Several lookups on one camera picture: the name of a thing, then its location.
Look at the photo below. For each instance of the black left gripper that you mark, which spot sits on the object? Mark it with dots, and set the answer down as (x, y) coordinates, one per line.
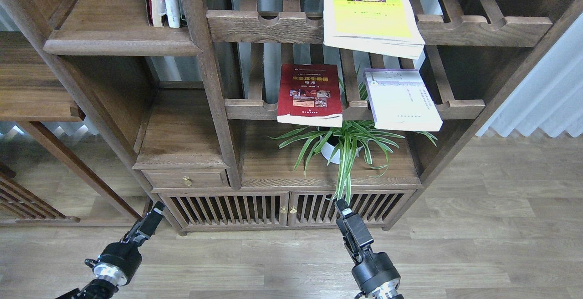
(119, 261)

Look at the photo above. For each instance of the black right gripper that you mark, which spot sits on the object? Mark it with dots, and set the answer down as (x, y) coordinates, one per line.
(374, 273)

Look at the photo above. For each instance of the white lavender cover book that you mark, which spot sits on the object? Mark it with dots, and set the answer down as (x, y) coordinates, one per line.
(400, 101)

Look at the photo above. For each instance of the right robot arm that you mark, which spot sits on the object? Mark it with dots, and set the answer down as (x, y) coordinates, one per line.
(374, 273)

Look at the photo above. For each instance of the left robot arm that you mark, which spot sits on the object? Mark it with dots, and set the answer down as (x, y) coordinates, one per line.
(97, 288)

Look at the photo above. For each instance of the brass drawer knob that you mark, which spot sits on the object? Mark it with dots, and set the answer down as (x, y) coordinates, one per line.
(187, 181)

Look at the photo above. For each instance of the white plant pot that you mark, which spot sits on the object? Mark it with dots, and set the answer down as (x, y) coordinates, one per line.
(330, 152)

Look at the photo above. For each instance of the green spider plant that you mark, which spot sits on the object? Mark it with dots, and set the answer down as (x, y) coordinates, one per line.
(355, 136)

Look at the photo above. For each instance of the red cover book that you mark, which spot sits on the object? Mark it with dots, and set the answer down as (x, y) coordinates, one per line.
(310, 95)

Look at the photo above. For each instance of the dark wooden bookshelf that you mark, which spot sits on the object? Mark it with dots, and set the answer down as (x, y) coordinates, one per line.
(192, 101)

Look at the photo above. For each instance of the wooden side table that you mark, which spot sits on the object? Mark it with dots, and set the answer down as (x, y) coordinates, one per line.
(55, 169)

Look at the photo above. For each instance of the yellow cover book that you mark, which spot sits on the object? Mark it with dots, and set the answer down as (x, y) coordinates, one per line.
(386, 27)

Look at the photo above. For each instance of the white upright book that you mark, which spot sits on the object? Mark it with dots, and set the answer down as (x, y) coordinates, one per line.
(173, 13)

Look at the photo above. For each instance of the white curtain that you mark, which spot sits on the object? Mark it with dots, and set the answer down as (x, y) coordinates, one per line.
(550, 98)

